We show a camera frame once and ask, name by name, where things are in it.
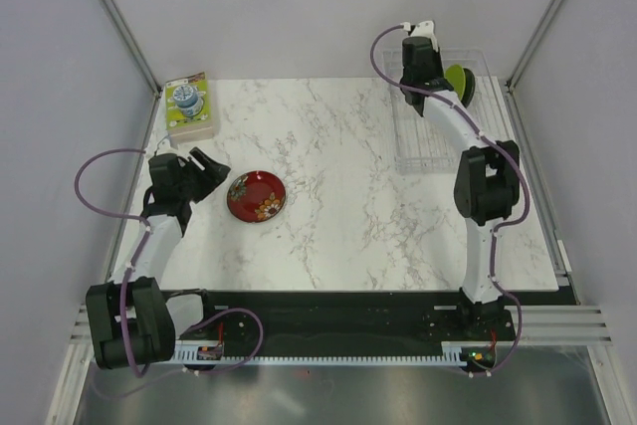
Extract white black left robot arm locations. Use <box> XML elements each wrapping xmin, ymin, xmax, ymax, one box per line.
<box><xmin>85</xmin><ymin>147</ymin><xmax>231</xmax><ymax>377</ymax></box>

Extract lime green plate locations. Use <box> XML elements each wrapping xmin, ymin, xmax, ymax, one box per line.
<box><xmin>445</xmin><ymin>64</ymin><xmax>469</xmax><ymax>103</ymax></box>

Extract aluminium rail front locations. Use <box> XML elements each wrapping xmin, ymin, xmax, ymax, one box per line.
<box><xmin>69</xmin><ymin>303</ymin><xmax>616</xmax><ymax>346</ymax></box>

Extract white wire dish rack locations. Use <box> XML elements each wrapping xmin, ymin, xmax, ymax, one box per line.
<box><xmin>389</xmin><ymin>48</ymin><xmax>511</xmax><ymax>174</ymax></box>

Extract green box with wooden base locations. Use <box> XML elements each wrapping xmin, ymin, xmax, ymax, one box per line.
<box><xmin>164</xmin><ymin>72</ymin><xmax>215</xmax><ymax>147</ymax></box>

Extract white slotted cable duct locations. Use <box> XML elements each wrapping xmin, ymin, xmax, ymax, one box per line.
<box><xmin>167</xmin><ymin>340</ymin><xmax>496</xmax><ymax>367</ymax></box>

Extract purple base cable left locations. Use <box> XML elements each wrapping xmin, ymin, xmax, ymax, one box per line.
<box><xmin>173</xmin><ymin>309</ymin><xmax>265</xmax><ymax>379</ymax></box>

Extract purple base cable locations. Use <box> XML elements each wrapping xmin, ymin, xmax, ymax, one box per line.
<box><xmin>173</xmin><ymin>309</ymin><xmax>265</xmax><ymax>379</ymax></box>
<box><xmin>460</xmin><ymin>290</ymin><xmax>524</xmax><ymax>380</ymax></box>

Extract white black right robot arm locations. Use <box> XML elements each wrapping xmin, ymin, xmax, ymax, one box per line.
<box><xmin>400</xmin><ymin>36</ymin><xmax>520</xmax><ymax>339</ymax></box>

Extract red floral plate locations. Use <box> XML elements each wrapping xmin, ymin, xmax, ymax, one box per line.
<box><xmin>227</xmin><ymin>170</ymin><xmax>287</xmax><ymax>223</ymax></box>

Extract aluminium frame post right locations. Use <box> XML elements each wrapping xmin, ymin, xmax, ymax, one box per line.
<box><xmin>505</xmin><ymin>0</ymin><xmax>567</xmax><ymax>92</ymax></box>

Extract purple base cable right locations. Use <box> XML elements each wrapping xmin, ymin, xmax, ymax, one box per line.
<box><xmin>460</xmin><ymin>290</ymin><xmax>524</xmax><ymax>380</ymax></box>

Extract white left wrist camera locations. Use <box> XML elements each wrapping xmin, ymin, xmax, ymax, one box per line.
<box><xmin>153</xmin><ymin>137</ymin><xmax>179</xmax><ymax>156</ymax></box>

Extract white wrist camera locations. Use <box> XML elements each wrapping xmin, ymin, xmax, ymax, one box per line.
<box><xmin>402</xmin><ymin>20</ymin><xmax>440</xmax><ymax>53</ymax></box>
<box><xmin>153</xmin><ymin>137</ymin><xmax>179</xmax><ymax>156</ymax></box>

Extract aluminium frame post left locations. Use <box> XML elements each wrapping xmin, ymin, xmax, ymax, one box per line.
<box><xmin>98</xmin><ymin>0</ymin><xmax>161</xmax><ymax>98</ymax></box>

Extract dark green plate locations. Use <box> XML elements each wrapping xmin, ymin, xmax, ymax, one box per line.
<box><xmin>461</xmin><ymin>68</ymin><xmax>476</xmax><ymax>108</ymax></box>

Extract aluminium frame post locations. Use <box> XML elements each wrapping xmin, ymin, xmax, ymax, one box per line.
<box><xmin>505</xmin><ymin>0</ymin><xmax>567</xmax><ymax>92</ymax></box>
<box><xmin>98</xmin><ymin>0</ymin><xmax>161</xmax><ymax>98</ymax></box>

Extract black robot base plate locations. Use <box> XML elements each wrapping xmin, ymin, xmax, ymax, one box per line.
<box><xmin>183</xmin><ymin>291</ymin><xmax>516</xmax><ymax>352</ymax></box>

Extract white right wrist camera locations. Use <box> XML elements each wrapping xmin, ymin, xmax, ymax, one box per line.
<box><xmin>402</xmin><ymin>20</ymin><xmax>440</xmax><ymax>53</ymax></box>

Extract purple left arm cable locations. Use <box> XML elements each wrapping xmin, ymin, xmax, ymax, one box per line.
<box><xmin>74</xmin><ymin>145</ymin><xmax>160</xmax><ymax>379</ymax></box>

